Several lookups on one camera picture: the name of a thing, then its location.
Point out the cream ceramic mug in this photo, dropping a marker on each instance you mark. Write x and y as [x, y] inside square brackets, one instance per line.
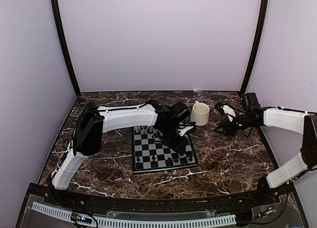
[200, 113]

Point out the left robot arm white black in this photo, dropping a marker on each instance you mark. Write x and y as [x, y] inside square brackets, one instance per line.
[94, 121]

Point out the left black frame post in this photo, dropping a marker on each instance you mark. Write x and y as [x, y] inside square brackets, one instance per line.
[64, 48]

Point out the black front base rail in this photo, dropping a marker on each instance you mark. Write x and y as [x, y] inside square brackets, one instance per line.
[241, 202]

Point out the white slotted cable duct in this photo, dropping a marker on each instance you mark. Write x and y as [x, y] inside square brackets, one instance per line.
[121, 220]

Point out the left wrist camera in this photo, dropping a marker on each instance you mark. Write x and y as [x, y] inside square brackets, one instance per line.
[180, 116]

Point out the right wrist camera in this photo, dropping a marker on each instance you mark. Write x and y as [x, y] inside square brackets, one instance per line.
[248, 101]

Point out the black white chessboard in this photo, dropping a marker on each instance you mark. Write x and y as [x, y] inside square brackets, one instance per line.
[148, 146]

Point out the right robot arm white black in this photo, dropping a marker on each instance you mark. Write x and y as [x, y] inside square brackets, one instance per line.
[292, 133]

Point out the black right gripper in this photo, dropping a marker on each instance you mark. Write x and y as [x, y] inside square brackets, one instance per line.
[230, 130]

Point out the black frame post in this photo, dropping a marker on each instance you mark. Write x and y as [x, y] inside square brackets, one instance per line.
[255, 46]
[64, 48]

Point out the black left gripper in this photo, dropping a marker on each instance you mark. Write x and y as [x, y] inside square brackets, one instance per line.
[178, 146]

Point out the right black frame post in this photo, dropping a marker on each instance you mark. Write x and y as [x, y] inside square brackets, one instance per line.
[255, 46]

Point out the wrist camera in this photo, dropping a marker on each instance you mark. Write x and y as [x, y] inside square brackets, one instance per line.
[180, 116]
[248, 101]

